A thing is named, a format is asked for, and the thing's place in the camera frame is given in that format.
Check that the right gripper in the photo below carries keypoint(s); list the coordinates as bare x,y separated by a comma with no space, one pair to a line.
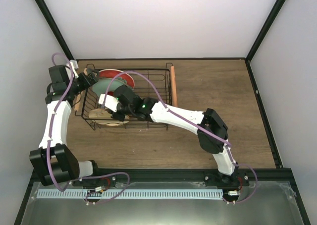
118,118

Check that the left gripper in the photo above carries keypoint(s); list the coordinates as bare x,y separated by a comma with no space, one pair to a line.
89,72

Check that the light blue plate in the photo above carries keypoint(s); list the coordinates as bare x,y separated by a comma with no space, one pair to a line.
101,86

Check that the beige floral plate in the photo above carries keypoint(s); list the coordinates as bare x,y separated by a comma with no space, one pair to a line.
103,117

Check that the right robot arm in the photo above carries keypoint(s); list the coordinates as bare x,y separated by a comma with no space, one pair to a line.
210,129

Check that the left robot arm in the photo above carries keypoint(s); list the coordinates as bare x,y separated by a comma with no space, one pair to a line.
53,162

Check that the large red blue-flower plate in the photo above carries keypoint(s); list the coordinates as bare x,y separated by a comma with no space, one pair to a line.
125,78

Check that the light blue slotted strip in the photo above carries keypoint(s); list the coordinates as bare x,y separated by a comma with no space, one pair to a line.
209,194

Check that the metal front panel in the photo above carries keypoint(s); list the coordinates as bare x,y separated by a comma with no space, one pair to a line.
268,203

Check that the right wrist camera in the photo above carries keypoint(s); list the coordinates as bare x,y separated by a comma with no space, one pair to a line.
109,102

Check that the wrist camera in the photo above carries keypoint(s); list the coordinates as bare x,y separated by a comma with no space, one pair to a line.
74,65
109,102

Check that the black wire dish rack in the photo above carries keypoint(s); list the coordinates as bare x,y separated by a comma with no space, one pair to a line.
149,82

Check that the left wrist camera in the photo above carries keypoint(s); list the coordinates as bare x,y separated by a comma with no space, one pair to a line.
74,65

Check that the right wooden rack handle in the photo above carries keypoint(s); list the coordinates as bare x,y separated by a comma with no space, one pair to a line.
173,86

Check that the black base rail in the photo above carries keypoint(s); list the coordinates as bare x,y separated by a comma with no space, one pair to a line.
211,176

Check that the left black frame post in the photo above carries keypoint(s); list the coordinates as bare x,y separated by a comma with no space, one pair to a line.
54,27

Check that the black frame post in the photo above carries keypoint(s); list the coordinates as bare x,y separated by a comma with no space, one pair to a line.
54,27
265,28

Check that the right black frame post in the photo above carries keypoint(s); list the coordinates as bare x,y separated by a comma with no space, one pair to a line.
265,28

